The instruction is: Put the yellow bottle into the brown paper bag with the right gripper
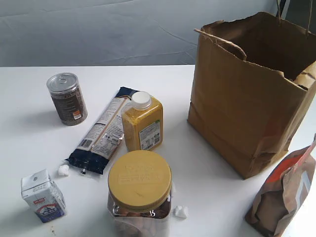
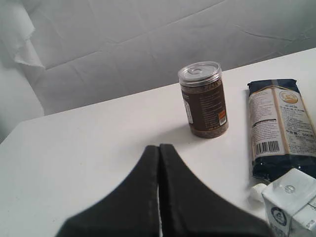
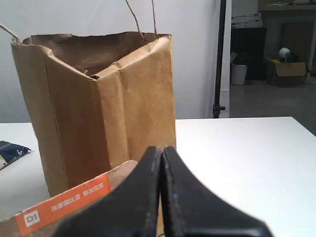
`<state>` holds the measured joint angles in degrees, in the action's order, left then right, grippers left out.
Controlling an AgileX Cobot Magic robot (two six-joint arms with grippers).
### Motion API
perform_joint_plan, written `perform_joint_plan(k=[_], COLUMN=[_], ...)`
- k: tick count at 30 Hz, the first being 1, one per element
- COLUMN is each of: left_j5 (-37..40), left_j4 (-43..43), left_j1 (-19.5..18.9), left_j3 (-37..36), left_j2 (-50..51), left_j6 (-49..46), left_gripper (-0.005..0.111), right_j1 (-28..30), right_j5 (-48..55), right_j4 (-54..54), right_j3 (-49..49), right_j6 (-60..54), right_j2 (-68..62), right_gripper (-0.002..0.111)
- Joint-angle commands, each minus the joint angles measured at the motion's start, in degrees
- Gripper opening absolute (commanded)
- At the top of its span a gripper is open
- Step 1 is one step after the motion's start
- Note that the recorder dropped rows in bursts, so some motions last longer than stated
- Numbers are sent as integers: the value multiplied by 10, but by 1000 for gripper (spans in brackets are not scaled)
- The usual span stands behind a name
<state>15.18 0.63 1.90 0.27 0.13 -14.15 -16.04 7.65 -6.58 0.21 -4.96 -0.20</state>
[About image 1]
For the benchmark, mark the white crumpled scrap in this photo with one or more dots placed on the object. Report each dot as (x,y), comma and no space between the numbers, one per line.
(181,211)
(63,170)

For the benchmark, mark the clear jar with yellow lid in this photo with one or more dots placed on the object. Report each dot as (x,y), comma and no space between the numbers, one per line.
(139,200)

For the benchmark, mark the yellow millet bottle white cap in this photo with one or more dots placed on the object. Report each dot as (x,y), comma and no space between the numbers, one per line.
(142,121)

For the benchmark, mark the clear can of brown grains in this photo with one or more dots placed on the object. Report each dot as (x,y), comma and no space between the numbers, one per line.
(67,97)

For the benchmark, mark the grey fabric backdrop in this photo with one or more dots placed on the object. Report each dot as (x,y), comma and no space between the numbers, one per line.
(111,32)

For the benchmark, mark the dark blue noodle packet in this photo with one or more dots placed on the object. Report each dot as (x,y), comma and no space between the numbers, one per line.
(99,144)

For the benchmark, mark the small white milk carton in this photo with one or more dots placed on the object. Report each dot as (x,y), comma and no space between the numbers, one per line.
(43,196)

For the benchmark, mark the brown and red snack pouch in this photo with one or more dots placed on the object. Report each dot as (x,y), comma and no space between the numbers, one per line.
(283,193)

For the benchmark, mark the white crumpled scrap left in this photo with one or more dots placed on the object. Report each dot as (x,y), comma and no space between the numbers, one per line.
(63,170)

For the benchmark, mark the white crumpled scrap right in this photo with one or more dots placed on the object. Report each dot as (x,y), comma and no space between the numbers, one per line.
(181,211)

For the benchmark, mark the brown paper grocery bag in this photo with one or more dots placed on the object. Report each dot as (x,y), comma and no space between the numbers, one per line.
(254,81)

